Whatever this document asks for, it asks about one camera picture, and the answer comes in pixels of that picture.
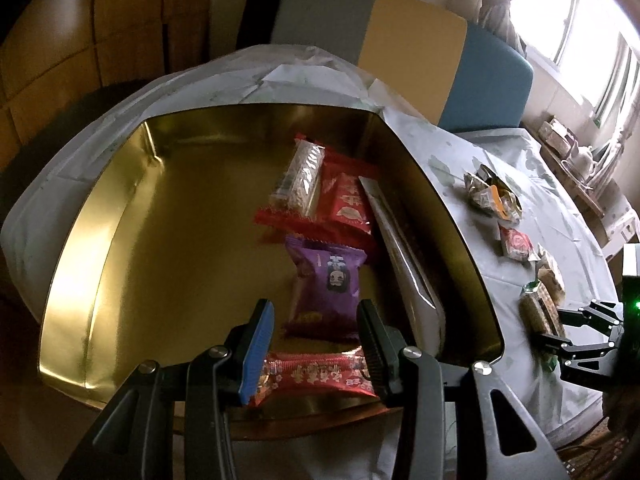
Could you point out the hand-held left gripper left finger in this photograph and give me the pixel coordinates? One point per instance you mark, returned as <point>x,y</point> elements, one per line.
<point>255,350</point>

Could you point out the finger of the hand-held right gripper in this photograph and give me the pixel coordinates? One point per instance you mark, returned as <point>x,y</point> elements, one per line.
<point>565,346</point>
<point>582,316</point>

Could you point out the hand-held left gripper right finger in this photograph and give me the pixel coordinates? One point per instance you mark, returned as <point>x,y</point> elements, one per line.
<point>380,355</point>

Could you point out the brown cake clear packet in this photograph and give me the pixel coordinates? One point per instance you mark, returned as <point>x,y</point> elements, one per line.
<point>539,312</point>

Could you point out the clear cracker pack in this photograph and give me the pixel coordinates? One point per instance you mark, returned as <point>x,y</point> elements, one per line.
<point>552,272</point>

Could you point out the green snack packet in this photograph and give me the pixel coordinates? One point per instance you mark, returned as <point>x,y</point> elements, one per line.
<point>530,289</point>

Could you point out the red patterned snack packet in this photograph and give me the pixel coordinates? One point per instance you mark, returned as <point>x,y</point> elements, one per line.
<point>310,372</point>

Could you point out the purple snack packet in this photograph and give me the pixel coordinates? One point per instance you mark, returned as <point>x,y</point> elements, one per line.
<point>325,285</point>

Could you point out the long silver foil packet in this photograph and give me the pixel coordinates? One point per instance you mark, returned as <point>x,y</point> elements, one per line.
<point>405,260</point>

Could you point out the red white biscuit packet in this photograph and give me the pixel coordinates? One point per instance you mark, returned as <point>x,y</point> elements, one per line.
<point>515,243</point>

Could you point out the gold tin box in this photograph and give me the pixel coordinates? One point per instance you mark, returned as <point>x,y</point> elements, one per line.
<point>175,260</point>

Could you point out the orange clear snack packet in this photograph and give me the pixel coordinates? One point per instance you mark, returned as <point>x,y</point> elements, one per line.
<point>506,205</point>

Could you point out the long plain red packet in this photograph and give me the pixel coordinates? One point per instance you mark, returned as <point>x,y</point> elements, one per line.
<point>345,202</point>

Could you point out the yellow dark snack packet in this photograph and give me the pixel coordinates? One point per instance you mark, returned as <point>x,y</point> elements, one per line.
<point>480,190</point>

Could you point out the sesame bar red-ended packet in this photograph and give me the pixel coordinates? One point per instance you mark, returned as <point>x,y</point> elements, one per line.
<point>300,180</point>

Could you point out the wooden side table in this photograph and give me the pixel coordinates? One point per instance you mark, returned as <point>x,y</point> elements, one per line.
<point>575,180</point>

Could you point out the white teapot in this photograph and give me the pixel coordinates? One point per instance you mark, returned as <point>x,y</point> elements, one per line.
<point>582,160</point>

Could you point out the patterned curtain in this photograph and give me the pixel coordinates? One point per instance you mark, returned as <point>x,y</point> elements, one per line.
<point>612,160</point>
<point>500,0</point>

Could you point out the tissue box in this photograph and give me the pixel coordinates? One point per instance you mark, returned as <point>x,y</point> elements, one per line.
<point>557,132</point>

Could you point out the window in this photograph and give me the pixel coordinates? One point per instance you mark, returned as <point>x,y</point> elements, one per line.
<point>590,35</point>

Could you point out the grey yellow blue headboard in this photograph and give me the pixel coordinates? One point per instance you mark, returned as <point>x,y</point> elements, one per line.
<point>400,35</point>

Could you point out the black cushion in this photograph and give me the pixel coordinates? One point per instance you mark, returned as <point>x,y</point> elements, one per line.
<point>260,0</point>

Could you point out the wooden wardrobe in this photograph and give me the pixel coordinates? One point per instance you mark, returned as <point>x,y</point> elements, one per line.
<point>100,35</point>

